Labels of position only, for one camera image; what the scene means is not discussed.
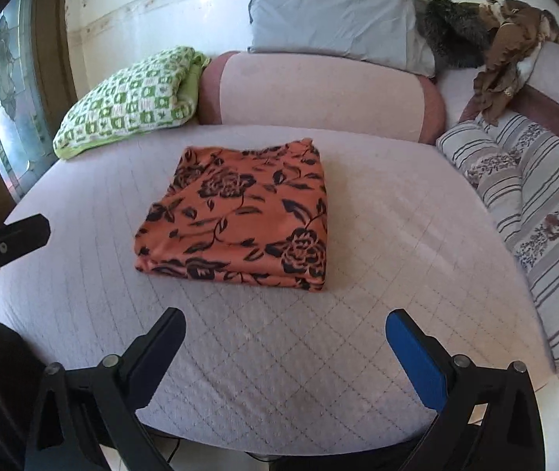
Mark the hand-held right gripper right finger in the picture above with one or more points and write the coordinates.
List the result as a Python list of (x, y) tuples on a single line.
[(416, 360)]

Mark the large striped floral cushion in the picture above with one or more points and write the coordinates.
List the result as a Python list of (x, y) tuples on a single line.
[(554, 235)]

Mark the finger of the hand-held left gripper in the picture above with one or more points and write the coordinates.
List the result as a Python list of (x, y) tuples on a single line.
[(9, 243)]

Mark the stained glass window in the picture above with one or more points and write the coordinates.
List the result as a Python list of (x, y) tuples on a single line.
[(9, 98)]

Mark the wooden window frame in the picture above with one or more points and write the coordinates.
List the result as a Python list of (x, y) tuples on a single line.
[(56, 34)]

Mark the orange floral garment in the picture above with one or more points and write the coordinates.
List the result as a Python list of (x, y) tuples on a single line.
[(240, 206)]

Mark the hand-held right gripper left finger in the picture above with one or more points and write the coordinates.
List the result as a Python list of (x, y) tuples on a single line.
[(154, 358)]

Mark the green checked knitted pillow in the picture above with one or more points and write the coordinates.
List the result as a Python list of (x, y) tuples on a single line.
[(127, 103)]

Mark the pink quilted bed cover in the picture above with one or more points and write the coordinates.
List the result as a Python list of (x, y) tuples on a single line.
[(308, 353)]

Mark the grey pillow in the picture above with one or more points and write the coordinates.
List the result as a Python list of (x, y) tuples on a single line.
[(333, 14)]

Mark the small striped floral cushion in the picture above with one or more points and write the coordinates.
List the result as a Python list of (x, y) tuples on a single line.
[(480, 162)]

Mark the brown crumpled cloth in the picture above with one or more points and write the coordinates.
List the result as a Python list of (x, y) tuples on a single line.
[(505, 59)]

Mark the dark furry cloth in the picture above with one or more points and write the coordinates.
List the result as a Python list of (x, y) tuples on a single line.
[(456, 34)]

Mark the pink bolster cushion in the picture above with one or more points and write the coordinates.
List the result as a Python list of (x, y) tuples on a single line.
[(318, 93)]

